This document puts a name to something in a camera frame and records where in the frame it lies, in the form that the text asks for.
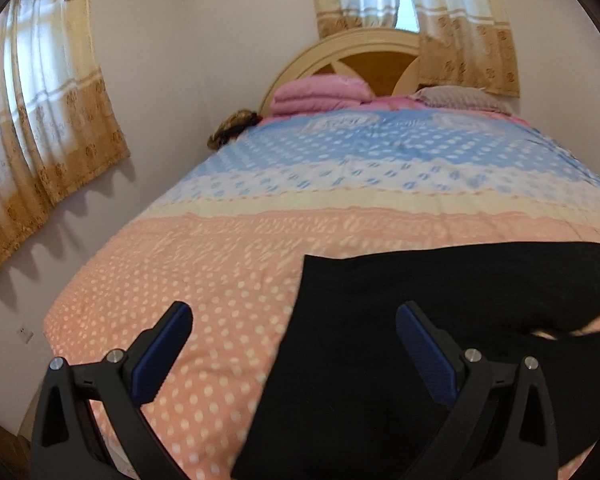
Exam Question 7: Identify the black pants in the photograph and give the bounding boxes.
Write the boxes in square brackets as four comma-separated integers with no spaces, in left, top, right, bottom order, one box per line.
[232,243,600,479]

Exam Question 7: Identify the polka dot bedspread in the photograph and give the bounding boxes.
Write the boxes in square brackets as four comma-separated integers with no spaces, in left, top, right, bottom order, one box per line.
[44,107,600,479]

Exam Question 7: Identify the beige window curtain left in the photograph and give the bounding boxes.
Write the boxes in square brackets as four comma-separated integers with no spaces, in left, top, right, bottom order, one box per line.
[0,0,130,271]

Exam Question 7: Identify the beige window curtain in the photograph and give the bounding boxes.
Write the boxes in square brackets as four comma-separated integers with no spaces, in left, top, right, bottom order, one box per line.
[0,0,130,271]
[313,0,520,98]

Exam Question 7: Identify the brown patterned cloth bundle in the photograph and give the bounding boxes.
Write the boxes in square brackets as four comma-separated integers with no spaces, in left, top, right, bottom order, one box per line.
[207,110,262,151]

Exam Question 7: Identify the striped pillow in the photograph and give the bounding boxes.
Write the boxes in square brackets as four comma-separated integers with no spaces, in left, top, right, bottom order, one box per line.
[412,86,512,115]

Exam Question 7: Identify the beige window curtain centre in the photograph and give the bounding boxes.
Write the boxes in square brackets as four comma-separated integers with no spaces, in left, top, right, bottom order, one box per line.
[313,0,520,98]

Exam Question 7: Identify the cream wooden headboard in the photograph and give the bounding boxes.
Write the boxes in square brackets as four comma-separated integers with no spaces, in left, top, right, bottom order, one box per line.
[260,28,419,116]

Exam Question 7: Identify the folded pink blanket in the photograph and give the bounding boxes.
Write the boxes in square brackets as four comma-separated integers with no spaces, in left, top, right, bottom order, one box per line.
[270,74,375,116]

